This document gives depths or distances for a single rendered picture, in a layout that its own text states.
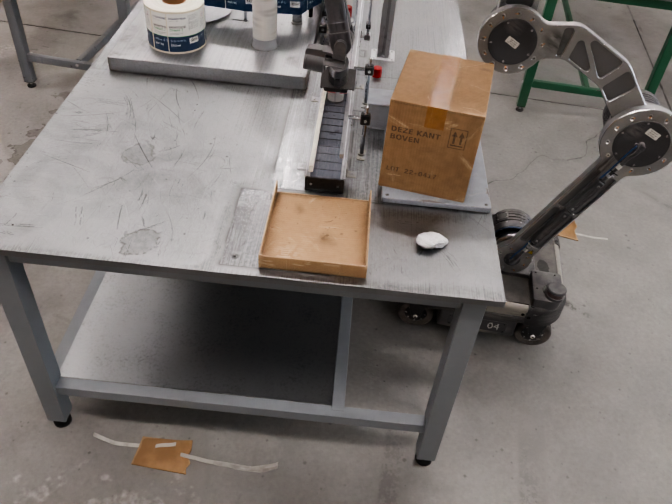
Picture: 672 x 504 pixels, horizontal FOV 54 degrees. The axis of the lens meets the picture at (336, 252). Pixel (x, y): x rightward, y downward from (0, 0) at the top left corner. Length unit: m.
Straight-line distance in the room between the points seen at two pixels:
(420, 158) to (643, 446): 1.34
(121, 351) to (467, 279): 1.16
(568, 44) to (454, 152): 0.53
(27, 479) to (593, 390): 1.95
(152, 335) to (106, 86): 0.83
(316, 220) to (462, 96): 0.49
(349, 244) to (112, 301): 1.03
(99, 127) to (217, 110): 0.36
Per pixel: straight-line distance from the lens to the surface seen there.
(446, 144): 1.73
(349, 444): 2.27
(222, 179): 1.86
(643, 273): 3.21
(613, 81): 2.17
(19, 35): 4.01
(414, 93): 1.73
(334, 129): 2.00
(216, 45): 2.45
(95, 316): 2.37
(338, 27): 1.86
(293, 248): 1.64
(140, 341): 2.27
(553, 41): 2.08
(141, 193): 1.84
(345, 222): 1.72
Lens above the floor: 1.94
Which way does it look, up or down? 43 degrees down
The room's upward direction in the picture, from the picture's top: 6 degrees clockwise
